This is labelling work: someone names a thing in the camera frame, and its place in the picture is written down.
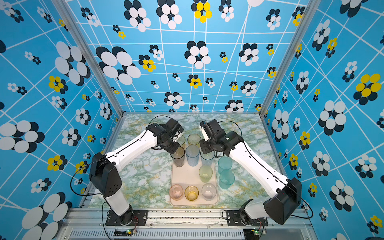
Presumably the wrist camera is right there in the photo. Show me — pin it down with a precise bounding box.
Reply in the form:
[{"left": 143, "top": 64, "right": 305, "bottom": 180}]
[
  {"left": 165, "top": 118, "right": 184, "bottom": 141},
  {"left": 199, "top": 120, "right": 226, "bottom": 141}
]

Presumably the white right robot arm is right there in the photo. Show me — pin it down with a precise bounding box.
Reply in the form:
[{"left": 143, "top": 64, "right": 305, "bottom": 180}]
[{"left": 200, "top": 129, "right": 302, "bottom": 225}]

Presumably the teal clear glass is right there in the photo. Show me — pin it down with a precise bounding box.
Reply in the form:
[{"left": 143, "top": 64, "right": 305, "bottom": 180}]
[{"left": 201, "top": 151, "right": 215, "bottom": 166}]

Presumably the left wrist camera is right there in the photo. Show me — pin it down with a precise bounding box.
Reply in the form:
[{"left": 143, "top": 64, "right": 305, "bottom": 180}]
[{"left": 165, "top": 118, "right": 184, "bottom": 141}]

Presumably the frosted pink glass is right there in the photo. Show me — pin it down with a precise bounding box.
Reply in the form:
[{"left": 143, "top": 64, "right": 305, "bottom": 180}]
[{"left": 169, "top": 184, "right": 184, "bottom": 201}]

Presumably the aluminium corner post right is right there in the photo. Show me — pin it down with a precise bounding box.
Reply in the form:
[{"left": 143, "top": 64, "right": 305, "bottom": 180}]
[{"left": 260, "top": 0, "right": 321, "bottom": 117}]

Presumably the blue clear glass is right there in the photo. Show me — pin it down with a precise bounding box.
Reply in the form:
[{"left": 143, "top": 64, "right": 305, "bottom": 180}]
[{"left": 185, "top": 145, "right": 200, "bottom": 167}]

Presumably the aluminium front rail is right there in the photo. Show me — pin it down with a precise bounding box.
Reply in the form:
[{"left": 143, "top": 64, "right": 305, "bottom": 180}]
[{"left": 86, "top": 208, "right": 319, "bottom": 240}]

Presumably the beige rectangular tray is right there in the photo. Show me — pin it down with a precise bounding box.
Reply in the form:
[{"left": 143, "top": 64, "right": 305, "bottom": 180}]
[{"left": 169, "top": 160, "right": 219, "bottom": 207}]

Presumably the green circuit board left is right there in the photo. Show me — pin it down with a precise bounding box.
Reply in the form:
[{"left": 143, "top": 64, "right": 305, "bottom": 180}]
[{"left": 113, "top": 230, "right": 136, "bottom": 238}]

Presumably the frosted white glass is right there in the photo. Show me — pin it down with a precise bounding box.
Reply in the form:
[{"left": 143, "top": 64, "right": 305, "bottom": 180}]
[{"left": 202, "top": 183, "right": 217, "bottom": 201}]

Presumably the aluminium corner post left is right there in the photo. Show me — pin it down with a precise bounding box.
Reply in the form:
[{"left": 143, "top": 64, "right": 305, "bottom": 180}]
[{"left": 51, "top": 0, "right": 125, "bottom": 117}]

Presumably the yellow glass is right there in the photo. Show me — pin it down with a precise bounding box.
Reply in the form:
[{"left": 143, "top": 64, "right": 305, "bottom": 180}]
[
  {"left": 187, "top": 134, "right": 201, "bottom": 147},
  {"left": 177, "top": 135, "right": 186, "bottom": 148}
]

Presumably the green circuit board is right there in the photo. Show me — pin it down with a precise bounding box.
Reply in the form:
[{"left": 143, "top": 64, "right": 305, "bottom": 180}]
[
  {"left": 243, "top": 229, "right": 264, "bottom": 240},
  {"left": 113, "top": 230, "right": 136, "bottom": 238}
]

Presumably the olive clear small glass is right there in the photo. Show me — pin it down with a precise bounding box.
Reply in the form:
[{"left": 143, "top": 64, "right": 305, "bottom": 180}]
[{"left": 185, "top": 186, "right": 199, "bottom": 202}]

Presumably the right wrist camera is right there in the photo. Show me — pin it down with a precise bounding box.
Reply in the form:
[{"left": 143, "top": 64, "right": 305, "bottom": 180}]
[{"left": 199, "top": 120, "right": 226, "bottom": 141}]

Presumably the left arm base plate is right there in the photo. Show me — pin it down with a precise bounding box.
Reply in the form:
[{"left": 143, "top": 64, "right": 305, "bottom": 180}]
[{"left": 105, "top": 210, "right": 148, "bottom": 227}]

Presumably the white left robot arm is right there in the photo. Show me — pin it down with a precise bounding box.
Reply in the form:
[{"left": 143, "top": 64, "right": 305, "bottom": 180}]
[{"left": 90, "top": 119, "right": 184, "bottom": 225}]

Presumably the dark grey clear glass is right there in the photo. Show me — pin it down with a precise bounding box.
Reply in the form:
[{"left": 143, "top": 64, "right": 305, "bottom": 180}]
[{"left": 171, "top": 147, "right": 185, "bottom": 168}]

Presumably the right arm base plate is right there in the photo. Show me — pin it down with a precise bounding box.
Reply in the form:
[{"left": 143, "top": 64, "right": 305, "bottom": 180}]
[{"left": 222, "top": 210, "right": 269, "bottom": 228}]

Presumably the frosted light green glass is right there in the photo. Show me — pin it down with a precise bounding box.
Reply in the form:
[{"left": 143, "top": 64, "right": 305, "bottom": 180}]
[{"left": 199, "top": 166, "right": 213, "bottom": 183}]

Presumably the aluminium corner post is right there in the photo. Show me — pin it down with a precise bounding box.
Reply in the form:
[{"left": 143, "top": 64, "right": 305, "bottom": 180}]
[
  {"left": 260, "top": 0, "right": 321, "bottom": 117},
  {"left": 51, "top": 0, "right": 125, "bottom": 117}
]

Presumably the green circuit board right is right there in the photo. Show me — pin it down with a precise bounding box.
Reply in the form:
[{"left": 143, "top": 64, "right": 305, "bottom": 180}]
[{"left": 243, "top": 229, "right": 264, "bottom": 240}]

